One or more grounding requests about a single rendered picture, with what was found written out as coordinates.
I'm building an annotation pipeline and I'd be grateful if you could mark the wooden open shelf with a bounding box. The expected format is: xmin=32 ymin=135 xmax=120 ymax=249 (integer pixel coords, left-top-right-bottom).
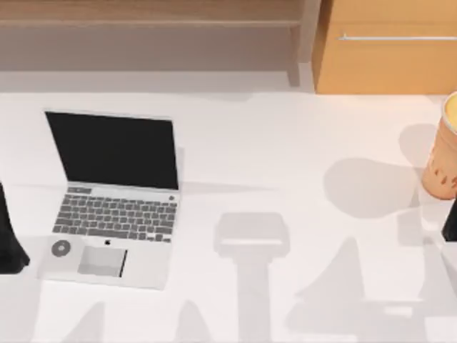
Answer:
xmin=0 ymin=0 xmax=316 ymax=87

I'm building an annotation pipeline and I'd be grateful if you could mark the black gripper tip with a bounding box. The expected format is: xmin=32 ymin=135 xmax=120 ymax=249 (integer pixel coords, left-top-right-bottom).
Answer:
xmin=0 ymin=182 xmax=31 ymax=275
xmin=441 ymin=200 xmax=457 ymax=242

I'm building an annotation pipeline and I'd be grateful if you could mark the orange paper cup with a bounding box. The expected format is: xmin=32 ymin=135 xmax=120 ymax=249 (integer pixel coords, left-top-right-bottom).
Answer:
xmin=421 ymin=90 xmax=457 ymax=199

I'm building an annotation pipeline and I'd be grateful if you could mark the long metal handle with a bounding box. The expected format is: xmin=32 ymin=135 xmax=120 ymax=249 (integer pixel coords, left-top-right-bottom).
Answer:
xmin=338 ymin=33 xmax=457 ymax=41

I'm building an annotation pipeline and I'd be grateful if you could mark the silver open laptop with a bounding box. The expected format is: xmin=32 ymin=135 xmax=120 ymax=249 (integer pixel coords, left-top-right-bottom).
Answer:
xmin=36 ymin=110 xmax=185 ymax=291

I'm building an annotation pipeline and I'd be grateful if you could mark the wooden cupboard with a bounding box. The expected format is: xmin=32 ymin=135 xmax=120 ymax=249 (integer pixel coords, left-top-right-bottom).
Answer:
xmin=311 ymin=0 xmax=457 ymax=95

